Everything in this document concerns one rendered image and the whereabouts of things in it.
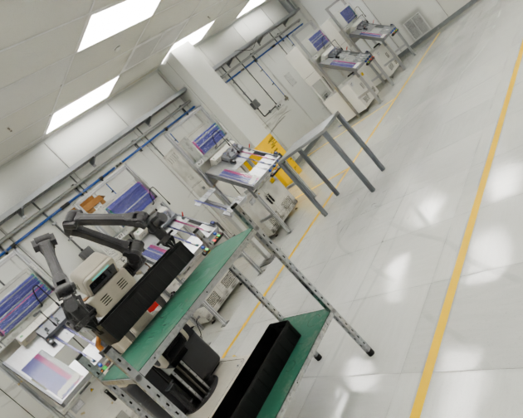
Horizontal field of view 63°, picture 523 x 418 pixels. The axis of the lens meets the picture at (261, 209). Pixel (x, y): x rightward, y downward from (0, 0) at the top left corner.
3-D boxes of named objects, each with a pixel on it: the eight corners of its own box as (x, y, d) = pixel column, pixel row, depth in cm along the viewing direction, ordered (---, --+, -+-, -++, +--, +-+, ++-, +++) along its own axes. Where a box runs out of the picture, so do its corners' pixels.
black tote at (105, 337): (182, 264, 237) (167, 250, 235) (195, 255, 224) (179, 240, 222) (108, 346, 201) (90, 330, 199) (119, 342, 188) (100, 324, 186)
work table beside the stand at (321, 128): (374, 191, 419) (323, 129, 405) (325, 216, 468) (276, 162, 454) (385, 167, 450) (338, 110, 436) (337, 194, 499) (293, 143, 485)
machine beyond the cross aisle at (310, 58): (398, 81, 785) (332, -3, 751) (383, 101, 734) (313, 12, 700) (344, 118, 889) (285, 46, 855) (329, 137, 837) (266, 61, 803)
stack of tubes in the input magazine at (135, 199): (156, 197, 478) (139, 180, 473) (124, 226, 446) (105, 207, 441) (152, 201, 488) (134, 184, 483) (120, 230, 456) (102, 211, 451)
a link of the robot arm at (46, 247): (56, 237, 220) (32, 246, 215) (51, 230, 216) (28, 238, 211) (80, 292, 193) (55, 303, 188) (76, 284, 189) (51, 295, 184)
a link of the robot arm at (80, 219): (72, 216, 231) (65, 230, 223) (68, 208, 227) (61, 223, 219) (149, 216, 228) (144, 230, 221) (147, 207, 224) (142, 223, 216)
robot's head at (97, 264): (76, 292, 235) (65, 274, 226) (104, 266, 248) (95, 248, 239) (94, 301, 229) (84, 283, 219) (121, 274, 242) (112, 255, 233)
